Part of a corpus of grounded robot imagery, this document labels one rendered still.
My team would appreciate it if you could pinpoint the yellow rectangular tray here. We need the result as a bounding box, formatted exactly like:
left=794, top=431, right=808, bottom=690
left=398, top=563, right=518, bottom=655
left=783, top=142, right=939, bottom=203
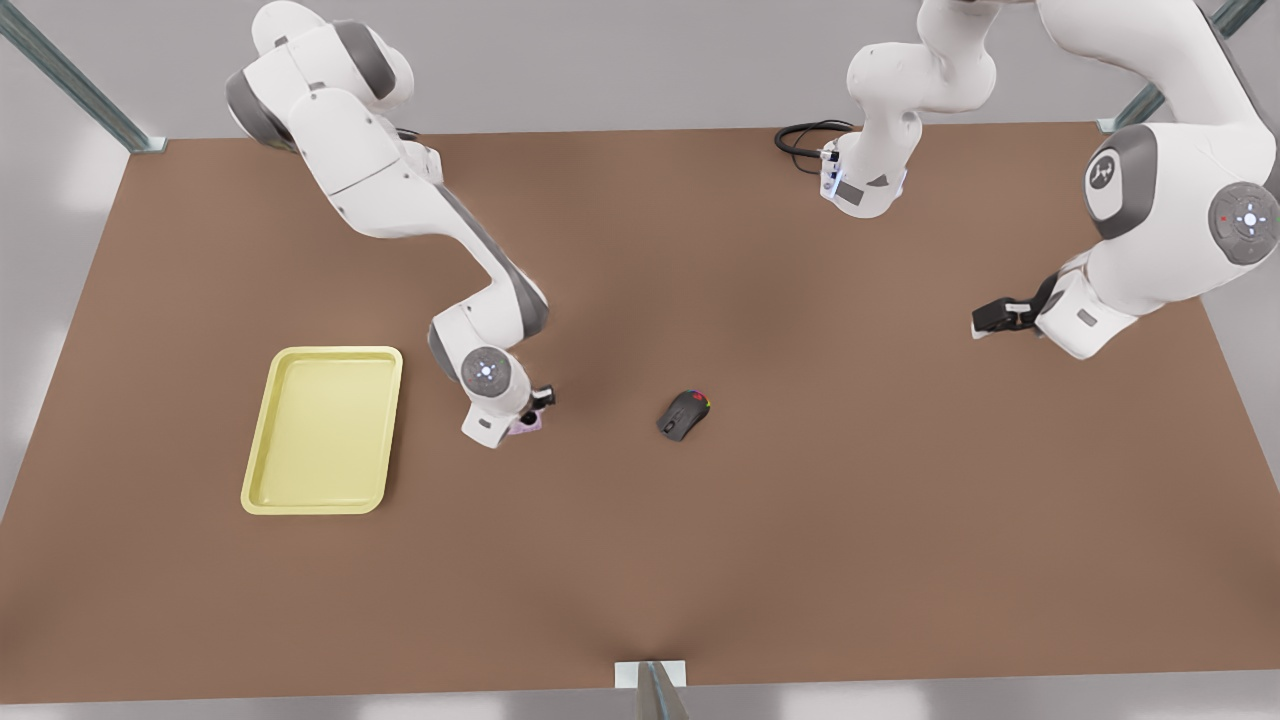
left=240, top=346, right=404, bottom=516

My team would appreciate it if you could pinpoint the black computer mouse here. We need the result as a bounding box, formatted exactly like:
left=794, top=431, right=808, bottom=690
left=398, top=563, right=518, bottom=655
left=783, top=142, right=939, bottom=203
left=657, top=389, right=713, bottom=443

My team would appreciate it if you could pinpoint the silver frame post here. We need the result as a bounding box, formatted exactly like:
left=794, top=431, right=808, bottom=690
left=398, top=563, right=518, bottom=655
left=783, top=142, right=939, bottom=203
left=1097, top=0, right=1269, bottom=134
left=614, top=660, right=690, bottom=720
left=0, top=0, right=167, bottom=154

